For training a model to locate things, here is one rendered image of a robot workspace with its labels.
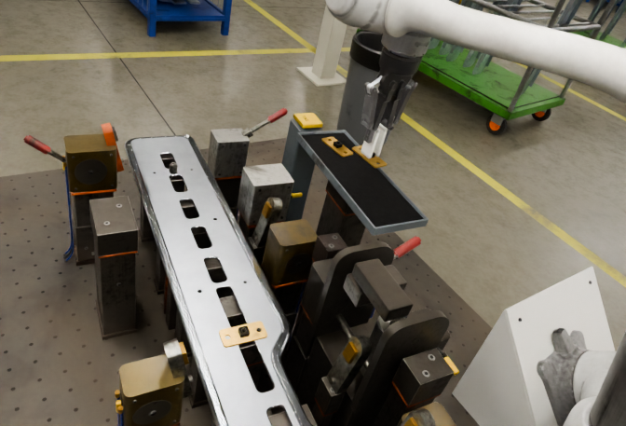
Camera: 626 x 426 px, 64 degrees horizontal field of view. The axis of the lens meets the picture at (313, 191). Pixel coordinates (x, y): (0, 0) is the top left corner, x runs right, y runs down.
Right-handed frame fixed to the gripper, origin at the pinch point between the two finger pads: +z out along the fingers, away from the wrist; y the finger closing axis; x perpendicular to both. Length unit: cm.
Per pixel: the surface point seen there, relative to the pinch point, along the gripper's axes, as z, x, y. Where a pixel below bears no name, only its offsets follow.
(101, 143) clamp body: 19, 44, -44
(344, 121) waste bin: 112, 173, 163
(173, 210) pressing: 25.4, 21.3, -35.2
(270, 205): 15.8, 4.9, -20.6
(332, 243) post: 15.4, -10.9, -15.5
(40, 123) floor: 125, 241, -25
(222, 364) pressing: 25, -20, -44
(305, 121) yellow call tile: 9.4, 25.4, 1.3
